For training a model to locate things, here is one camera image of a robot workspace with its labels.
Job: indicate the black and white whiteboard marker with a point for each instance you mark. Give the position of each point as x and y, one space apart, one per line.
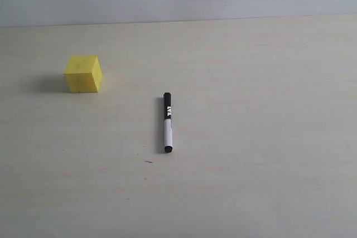
168 137

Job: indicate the yellow cube block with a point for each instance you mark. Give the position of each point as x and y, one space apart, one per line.
84 74

